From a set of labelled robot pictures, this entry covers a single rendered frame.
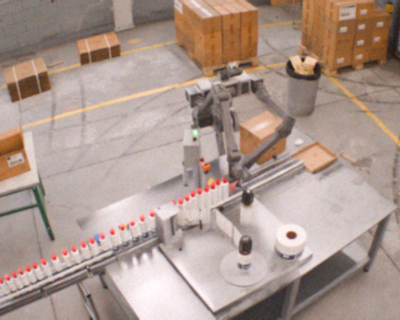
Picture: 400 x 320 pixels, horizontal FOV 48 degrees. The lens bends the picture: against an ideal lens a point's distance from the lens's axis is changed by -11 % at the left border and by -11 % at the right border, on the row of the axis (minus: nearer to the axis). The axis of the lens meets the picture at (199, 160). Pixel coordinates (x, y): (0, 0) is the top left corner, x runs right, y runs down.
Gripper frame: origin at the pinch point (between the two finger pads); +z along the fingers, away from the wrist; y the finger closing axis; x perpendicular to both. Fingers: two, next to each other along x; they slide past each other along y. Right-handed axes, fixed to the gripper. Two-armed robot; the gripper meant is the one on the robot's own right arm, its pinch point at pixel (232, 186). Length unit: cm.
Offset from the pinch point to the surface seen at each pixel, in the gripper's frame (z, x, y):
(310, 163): 35, 18, 90
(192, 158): -18.5, 19.9, -17.1
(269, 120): 6, 51, 72
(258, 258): 31, -39, -7
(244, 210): 15.4, -10.4, 2.5
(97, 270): 36, 15, -99
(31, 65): 74, 450, -36
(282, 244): 18, -47, 6
